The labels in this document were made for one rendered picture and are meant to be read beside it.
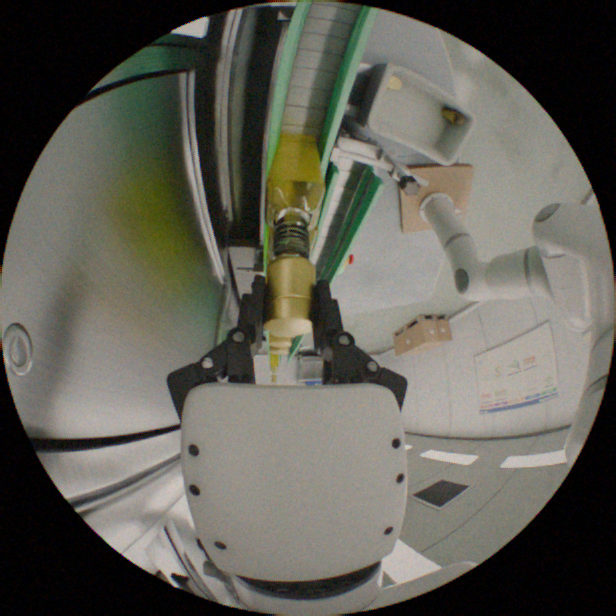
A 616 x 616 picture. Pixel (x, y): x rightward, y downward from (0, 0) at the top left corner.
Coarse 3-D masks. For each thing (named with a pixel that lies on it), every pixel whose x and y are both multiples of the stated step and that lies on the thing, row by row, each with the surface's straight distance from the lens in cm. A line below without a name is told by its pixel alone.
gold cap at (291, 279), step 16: (288, 256) 13; (272, 272) 13; (288, 272) 12; (304, 272) 13; (272, 288) 12; (288, 288) 12; (304, 288) 12; (272, 304) 12; (288, 304) 11; (304, 304) 12; (272, 320) 11; (288, 320) 11; (304, 320) 11
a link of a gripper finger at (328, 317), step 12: (324, 288) 13; (324, 300) 12; (336, 300) 13; (324, 312) 11; (336, 312) 13; (324, 324) 11; (336, 324) 11; (324, 336) 12; (324, 348) 12; (360, 360) 11; (372, 360) 11; (360, 372) 11; (372, 372) 11
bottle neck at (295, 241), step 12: (288, 216) 17; (300, 216) 17; (276, 228) 17; (288, 228) 16; (300, 228) 16; (276, 240) 15; (288, 240) 15; (300, 240) 15; (276, 252) 15; (288, 252) 14; (300, 252) 14
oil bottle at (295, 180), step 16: (288, 144) 29; (304, 144) 30; (288, 160) 24; (304, 160) 24; (272, 176) 20; (288, 176) 20; (304, 176) 20; (320, 176) 21; (272, 192) 18; (288, 192) 18; (304, 192) 18; (320, 192) 19; (272, 208) 18; (304, 208) 18; (320, 208) 19; (272, 224) 19
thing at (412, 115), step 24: (384, 72) 43; (408, 72) 44; (384, 96) 49; (408, 96) 51; (432, 96) 54; (384, 120) 50; (408, 120) 52; (432, 120) 55; (408, 144) 46; (432, 144) 57; (456, 144) 53
